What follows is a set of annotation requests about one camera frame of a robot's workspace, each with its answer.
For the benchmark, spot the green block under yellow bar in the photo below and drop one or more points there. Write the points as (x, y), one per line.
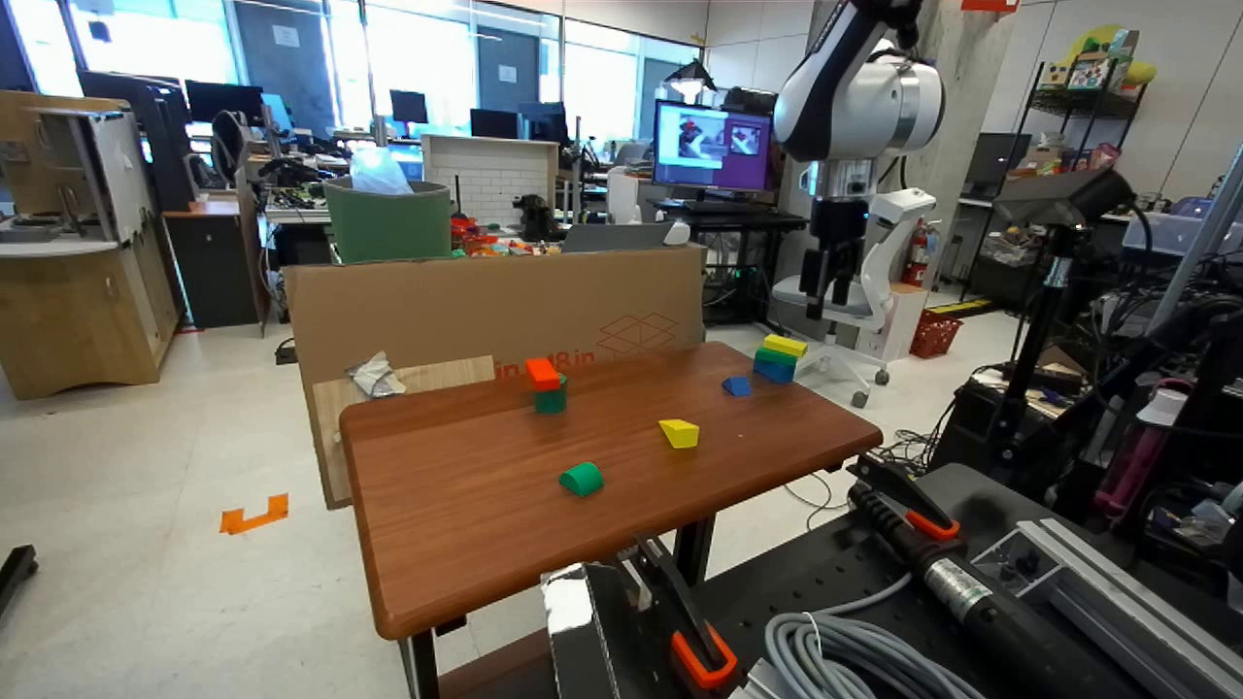
(774, 360)

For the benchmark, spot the orange bar block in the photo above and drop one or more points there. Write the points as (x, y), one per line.
(543, 374)

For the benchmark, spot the blue base block of tower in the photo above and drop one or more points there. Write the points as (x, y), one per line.
(774, 371)

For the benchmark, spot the flat blue square block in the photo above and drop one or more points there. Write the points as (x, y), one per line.
(739, 384)

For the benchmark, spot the computer monitor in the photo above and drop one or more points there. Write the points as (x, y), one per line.
(711, 147)

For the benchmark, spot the green cylinder block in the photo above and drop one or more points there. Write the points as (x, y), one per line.
(549, 402)

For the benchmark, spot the small green half-round block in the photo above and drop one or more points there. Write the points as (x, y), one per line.
(584, 479)

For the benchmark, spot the yellow wedge block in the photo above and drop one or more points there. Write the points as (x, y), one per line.
(681, 433)

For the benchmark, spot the black orange clamp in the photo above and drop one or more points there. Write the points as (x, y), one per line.
(908, 496)
(698, 651)

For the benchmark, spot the wooden cabinet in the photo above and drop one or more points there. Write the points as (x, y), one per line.
(83, 276)

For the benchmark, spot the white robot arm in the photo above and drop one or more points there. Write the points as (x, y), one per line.
(853, 98)

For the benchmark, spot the large cardboard box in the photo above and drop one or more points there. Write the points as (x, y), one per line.
(422, 312)

